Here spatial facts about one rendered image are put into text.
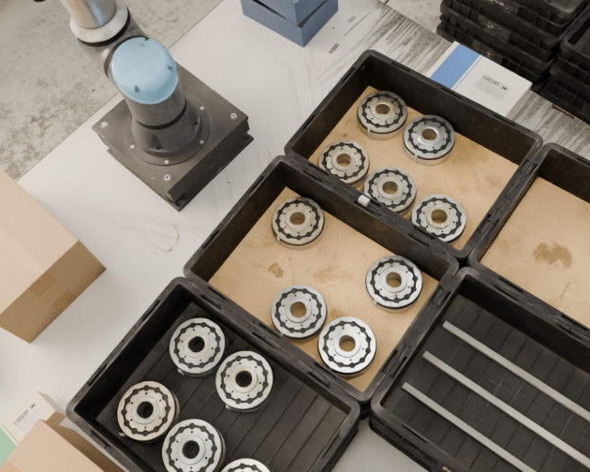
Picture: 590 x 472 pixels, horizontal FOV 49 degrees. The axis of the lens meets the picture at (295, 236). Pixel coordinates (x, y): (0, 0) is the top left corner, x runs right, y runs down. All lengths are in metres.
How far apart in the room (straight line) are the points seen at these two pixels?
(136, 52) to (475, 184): 0.70
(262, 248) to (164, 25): 1.67
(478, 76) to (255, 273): 0.67
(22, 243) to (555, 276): 1.03
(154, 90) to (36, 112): 1.47
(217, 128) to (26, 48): 1.59
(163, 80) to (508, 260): 0.73
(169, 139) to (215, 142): 0.11
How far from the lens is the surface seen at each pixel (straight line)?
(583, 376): 1.25
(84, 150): 1.64
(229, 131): 1.44
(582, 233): 1.34
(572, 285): 1.29
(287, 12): 1.62
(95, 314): 1.45
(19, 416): 1.39
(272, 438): 1.17
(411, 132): 1.35
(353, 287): 1.22
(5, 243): 1.40
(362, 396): 1.07
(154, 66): 1.29
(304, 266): 1.24
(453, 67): 1.54
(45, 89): 2.76
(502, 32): 2.14
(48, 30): 2.95
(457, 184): 1.33
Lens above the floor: 1.98
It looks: 65 degrees down
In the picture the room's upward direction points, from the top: 11 degrees counter-clockwise
